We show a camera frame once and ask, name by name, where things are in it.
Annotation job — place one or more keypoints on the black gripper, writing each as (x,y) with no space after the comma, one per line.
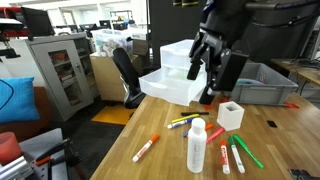
(222,23)

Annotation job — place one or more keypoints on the white spray bottle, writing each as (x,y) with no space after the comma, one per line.
(196,147)

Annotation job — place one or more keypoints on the open translucent drawer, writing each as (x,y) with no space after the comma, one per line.
(172,85)

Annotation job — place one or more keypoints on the yellow marker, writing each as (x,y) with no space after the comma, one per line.
(185,117)

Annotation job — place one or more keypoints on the white plastic drawer unit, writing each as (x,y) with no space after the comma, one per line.
(176,55)

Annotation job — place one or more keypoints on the black marker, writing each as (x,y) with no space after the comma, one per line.
(193,113)

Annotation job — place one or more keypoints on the blue white marker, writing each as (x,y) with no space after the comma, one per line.
(180,123)

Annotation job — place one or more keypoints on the white square cup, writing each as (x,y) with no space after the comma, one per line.
(230,115)

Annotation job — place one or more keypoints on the pink red marker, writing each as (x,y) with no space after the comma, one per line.
(215,134)

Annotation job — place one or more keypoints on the blue orange marker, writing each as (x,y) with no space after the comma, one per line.
(208,126)

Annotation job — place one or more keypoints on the grey plastic crate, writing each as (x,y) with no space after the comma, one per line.
(260,84)

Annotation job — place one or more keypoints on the green white marker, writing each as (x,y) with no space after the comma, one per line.
(235,152)

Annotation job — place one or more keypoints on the red white marker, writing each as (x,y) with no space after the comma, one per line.
(225,162)

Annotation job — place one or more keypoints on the black chair by cabinet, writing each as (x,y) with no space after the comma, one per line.
(129,76)

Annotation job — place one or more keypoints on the orange marker white barrel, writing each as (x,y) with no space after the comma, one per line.
(140,153)

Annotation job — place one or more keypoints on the clear storage bin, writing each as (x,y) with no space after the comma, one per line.
(107,40)

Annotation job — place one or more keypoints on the grey metal cabinet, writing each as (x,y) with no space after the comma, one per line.
(62,65)

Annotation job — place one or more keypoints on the blue cushion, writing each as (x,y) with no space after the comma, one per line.
(17,100)

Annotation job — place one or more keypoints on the red cup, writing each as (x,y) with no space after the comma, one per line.
(9,148)

